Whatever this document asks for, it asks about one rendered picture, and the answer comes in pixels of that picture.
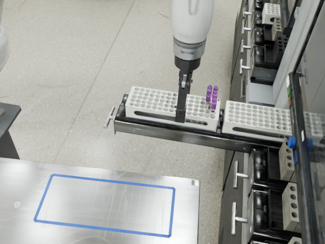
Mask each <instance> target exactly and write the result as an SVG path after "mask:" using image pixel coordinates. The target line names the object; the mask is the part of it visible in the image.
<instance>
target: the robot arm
mask: <svg viewBox="0 0 325 244"><path fill-rule="evenodd" d="M171 1H172V27H173V31H174V34H173V53H174V55H175V59H174V63H175V66H176V67H177V68H178V69H180V71H179V75H178V76H179V82H178V85H179V89H178V98H177V105H176V106H175V108H176V119H175V122H180V123H185V116H186V107H187V106H186V99H187V94H190V88H191V83H192V81H193V80H192V79H191V78H192V73H193V70H196V69H197V68H198V67H199V66H200V62H201V57H202V56H203V54H204V51H205V45H206V40H207V33H208V31H209V29H210V26H211V21H212V16H213V10H214V0H171ZM3 5H4V0H0V72H1V70H2V69H3V67H4V66H5V64H6V62H7V60H8V58H9V55H10V51H11V45H10V41H9V38H8V34H7V31H6V30H5V28H4V27H3V26H2V25H1V20H2V12H3ZM5 113H6V112H5V109H3V108H0V118H1V117H2V116H4V115H5Z"/></svg>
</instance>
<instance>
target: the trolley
mask: <svg viewBox="0 0 325 244"><path fill-rule="evenodd" d="M199 203H200V180H199V179H190V178H182V177H173V176H164V175H155V174H146V173H138V172H129V171H120V170H111V169H103V168H90V167H81V166H72V165H64V164H55V163H46V162H37V161H29V160H20V159H11V158H2V157H0V244H198V231H199Z"/></svg>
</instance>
